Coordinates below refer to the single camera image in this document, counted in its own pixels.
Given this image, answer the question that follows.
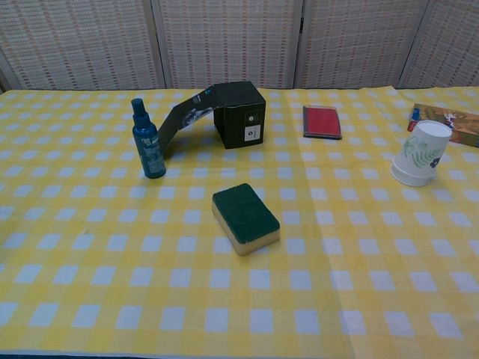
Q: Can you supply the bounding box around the woven folding screen panel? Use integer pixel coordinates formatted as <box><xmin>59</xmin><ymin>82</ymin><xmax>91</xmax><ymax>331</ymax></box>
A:
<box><xmin>153</xmin><ymin>0</ymin><xmax>305</xmax><ymax>90</ymax></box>
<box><xmin>397</xmin><ymin>0</ymin><xmax>479</xmax><ymax>89</ymax></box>
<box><xmin>0</xmin><ymin>0</ymin><xmax>168</xmax><ymax>90</ymax></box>
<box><xmin>294</xmin><ymin>0</ymin><xmax>430</xmax><ymax>90</ymax></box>

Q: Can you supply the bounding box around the orange printed snack package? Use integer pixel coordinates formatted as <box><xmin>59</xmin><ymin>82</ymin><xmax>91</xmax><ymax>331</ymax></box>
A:
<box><xmin>406</xmin><ymin>103</ymin><xmax>479</xmax><ymax>147</ymax></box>

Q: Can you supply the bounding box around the white floral paper cup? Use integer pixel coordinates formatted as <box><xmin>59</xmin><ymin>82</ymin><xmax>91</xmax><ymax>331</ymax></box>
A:
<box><xmin>389</xmin><ymin>164</ymin><xmax>436</xmax><ymax>188</ymax></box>
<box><xmin>391</xmin><ymin>119</ymin><xmax>454</xmax><ymax>182</ymax></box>

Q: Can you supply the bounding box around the green and yellow sponge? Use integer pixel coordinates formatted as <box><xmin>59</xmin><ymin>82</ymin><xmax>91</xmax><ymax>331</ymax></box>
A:
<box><xmin>211</xmin><ymin>182</ymin><xmax>281</xmax><ymax>257</ymax></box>

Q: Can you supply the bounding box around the yellow checked tablecloth sheet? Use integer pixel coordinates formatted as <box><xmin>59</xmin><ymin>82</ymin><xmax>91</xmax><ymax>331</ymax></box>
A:
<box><xmin>0</xmin><ymin>88</ymin><xmax>355</xmax><ymax>359</ymax></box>
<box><xmin>286</xmin><ymin>85</ymin><xmax>479</xmax><ymax>359</ymax></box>

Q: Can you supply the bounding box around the blue spray bottle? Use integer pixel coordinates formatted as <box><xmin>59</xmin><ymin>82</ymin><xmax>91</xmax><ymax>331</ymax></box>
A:
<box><xmin>130</xmin><ymin>97</ymin><xmax>168</xmax><ymax>180</ymax></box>

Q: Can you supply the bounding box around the black cardboard box with flap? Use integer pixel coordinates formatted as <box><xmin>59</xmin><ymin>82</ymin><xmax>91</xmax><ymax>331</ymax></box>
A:
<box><xmin>156</xmin><ymin>82</ymin><xmax>267</xmax><ymax>160</ymax></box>

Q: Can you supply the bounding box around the red rectangular box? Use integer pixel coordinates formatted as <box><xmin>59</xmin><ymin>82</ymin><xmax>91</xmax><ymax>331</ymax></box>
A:
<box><xmin>302</xmin><ymin>105</ymin><xmax>344</xmax><ymax>141</ymax></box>

